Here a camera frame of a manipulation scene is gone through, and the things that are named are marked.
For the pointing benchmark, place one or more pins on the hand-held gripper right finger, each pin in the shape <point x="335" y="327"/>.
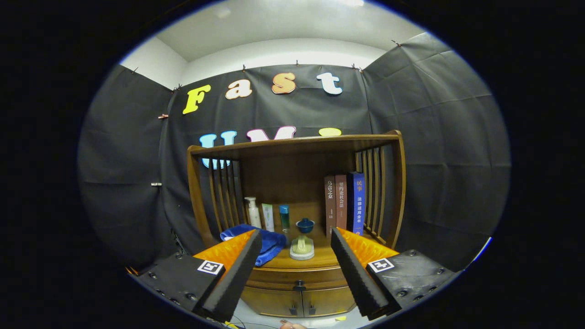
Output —
<point x="358" y="278"/>

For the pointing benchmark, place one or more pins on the pale green object white base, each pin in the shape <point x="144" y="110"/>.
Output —
<point x="301" y="253"/>

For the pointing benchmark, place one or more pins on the blue book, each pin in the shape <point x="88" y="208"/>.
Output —
<point x="357" y="201"/>

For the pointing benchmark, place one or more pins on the white pump bottle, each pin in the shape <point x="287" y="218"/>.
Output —
<point x="253" y="217"/>

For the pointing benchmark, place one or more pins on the wooden cabinet door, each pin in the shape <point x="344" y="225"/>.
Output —
<point x="269" y="301"/>
<point x="329" y="300"/>

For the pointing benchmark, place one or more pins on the black backdrop cloth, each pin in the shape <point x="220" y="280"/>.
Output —
<point x="434" y="137"/>

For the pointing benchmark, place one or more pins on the reddish brown book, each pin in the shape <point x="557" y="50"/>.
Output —
<point x="341" y="201"/>

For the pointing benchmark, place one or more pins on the blue lidded teacup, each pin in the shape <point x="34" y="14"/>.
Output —
<point x="305" y="225"/>

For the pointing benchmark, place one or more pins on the blue towel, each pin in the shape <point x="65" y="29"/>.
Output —
<point x="274" y="246"/>

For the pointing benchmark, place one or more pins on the wooden cabinet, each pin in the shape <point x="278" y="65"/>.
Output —
<point x="292" y="183"/>

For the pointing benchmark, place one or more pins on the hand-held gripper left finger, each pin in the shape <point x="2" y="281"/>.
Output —
<point x="236" y="278"/>

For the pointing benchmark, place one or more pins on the teal bottle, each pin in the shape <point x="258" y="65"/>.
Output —
<point x="284" y="218"/>

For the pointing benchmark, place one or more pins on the wooden drawer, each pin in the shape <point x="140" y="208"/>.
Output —
<point x="315" y="277"/>

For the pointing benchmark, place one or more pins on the pale green tube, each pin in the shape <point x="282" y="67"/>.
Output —
<point x="268" y="219"/>

